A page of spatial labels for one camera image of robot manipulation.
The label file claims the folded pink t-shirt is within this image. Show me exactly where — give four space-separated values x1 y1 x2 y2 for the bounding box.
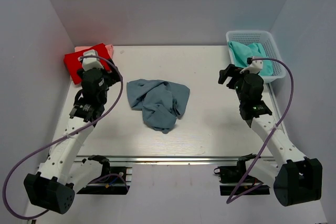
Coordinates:
75 44 114 58

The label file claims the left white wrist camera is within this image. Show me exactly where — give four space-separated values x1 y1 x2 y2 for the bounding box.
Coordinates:
78 49 103 71

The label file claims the aluminium table rail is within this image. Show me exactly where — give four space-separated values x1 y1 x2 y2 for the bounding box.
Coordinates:
44 82 289 167

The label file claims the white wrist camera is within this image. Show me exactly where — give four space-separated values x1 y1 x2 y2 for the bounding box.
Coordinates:
78 49 103 71
240 57 263 74

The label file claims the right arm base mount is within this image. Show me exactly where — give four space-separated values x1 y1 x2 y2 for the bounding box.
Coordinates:
213 154 271 196

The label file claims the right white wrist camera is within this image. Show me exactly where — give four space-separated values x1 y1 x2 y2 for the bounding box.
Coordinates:
240 57 263 74

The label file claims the white plastic basket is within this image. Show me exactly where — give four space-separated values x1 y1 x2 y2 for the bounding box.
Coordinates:
226 30 286 83

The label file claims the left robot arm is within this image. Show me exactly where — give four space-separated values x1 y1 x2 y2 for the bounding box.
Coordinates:
24 68 115 214

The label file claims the folded red t-shirt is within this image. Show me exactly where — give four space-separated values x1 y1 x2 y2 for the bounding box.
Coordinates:
64 43 112 85

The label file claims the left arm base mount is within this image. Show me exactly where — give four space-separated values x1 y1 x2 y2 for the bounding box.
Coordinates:
77 155 132 195

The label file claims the teal t-shirt in basket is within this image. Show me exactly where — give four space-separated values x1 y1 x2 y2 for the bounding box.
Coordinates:
228 41 274 76

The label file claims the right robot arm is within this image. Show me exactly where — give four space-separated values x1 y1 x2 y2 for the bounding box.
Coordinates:
214 61 322 206

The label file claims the grey-blue t-shirt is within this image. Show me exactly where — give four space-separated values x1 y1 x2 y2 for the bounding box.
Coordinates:
127 79 190 134

